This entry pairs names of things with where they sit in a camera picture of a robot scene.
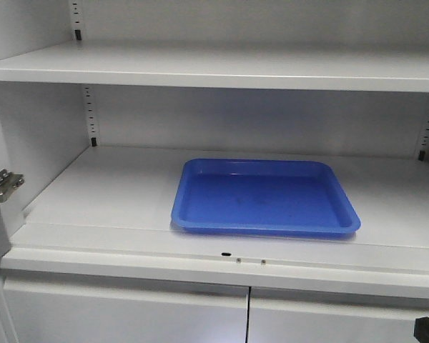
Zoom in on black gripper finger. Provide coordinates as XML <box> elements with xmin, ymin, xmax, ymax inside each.
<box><xmin>413</xmin><ymin>317</ymin><xmax>429</xmax><ymax>343</ymax></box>

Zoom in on grey upper cabinet shelf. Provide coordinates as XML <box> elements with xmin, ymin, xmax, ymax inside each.
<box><xmin>0</xmin><ymin>41</ymin><xmax>429</xmax><ymax>93</ymax></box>

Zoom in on grey lower cabinet doors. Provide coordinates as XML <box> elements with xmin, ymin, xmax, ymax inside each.
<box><xmin>4</xmin><ymin>275</ymin><xmax>429</xmax><ymax>342</ymax></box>

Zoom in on metal cabinet door hinge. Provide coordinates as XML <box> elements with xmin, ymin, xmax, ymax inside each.
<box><xmin>0</xmin><ymin>169</ymin><xmax>25</xmax><ymax>204</ymax></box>

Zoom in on blue plastic tray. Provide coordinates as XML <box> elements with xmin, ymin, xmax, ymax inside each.
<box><xmin>171</xmin><ymin>159</ymin><xmax>361</xmax><ymax>238</ymax></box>

